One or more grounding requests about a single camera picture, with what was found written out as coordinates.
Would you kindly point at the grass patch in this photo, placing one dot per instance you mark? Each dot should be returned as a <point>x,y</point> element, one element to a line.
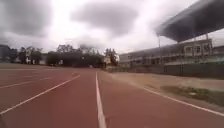
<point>200,93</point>

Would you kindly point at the row of trees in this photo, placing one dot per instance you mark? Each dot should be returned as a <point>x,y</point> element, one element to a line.
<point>73,56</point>

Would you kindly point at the white building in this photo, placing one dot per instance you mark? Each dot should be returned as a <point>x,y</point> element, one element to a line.
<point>33,59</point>

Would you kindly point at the dark fence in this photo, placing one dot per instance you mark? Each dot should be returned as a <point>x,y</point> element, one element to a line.
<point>193,70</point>

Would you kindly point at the grandstand building with roof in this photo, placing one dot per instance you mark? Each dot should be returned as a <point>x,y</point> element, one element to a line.
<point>196,50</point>

